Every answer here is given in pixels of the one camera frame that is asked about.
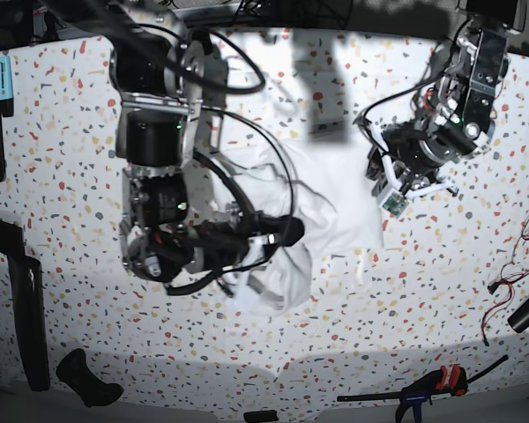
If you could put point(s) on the black and orange bar clamp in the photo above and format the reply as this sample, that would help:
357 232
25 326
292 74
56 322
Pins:
439 382

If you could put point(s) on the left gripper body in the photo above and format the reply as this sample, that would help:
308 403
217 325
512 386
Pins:
407 170

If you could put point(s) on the light blue highlighter pen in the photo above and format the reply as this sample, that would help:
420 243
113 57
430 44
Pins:
6 87

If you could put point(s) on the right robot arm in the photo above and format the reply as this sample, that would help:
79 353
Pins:
158 67

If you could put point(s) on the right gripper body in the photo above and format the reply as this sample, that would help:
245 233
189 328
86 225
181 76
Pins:
220 248

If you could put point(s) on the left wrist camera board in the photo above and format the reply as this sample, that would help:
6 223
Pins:
394 205

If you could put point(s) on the white T-shirt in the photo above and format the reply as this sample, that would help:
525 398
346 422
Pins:
323 184

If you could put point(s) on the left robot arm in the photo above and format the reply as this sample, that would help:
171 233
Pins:
453 121

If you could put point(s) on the small black rectangular device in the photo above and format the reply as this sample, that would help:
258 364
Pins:
263 416

